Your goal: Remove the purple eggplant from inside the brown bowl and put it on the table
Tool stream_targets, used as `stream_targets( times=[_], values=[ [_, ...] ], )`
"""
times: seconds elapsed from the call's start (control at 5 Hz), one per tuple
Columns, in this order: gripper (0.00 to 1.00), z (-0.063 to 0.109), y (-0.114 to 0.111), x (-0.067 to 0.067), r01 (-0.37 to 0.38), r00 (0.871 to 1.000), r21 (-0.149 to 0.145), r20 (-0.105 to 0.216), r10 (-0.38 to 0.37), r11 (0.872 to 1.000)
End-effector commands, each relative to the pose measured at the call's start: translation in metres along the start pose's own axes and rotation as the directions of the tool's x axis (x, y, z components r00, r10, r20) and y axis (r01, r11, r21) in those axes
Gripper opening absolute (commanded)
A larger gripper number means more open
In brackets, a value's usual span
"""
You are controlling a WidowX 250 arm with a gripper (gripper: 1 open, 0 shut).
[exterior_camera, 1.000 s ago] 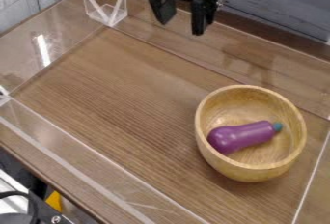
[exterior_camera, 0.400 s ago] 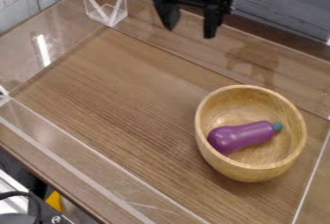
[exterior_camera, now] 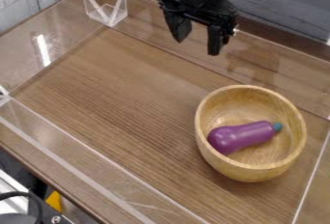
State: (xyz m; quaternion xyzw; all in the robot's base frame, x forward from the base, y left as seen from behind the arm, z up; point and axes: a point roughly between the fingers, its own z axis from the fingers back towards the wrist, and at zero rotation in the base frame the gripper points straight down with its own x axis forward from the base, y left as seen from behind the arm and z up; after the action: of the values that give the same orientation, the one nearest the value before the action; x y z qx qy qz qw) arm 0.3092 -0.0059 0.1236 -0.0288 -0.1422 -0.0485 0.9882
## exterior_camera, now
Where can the light wooden bowl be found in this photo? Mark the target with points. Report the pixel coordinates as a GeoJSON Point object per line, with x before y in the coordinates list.
{"type": "Point", "coordinates": [240, 105]}

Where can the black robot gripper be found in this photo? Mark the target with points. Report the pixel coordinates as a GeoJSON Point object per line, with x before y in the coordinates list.
{"type": "Point", "coordinates": [216, 13]}

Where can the yellow sticker tag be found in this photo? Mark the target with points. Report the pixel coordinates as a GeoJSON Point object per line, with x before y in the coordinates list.
{"type": "Point", "coordinates": [54, 201]}

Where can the clear acrylic corner bracket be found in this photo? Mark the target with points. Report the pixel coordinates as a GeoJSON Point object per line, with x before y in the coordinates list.
{"type": "Point", "coordinates": [110, 15]}

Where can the purple toy eggplant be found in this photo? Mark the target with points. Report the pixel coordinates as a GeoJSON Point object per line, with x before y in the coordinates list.
{"type": "Point", "coordinates": [229, 139]}

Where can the clear acrylic tray wall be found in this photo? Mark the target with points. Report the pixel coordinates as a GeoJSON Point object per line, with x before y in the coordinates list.
{"type": "Point", "coordinates": [100, 185]}

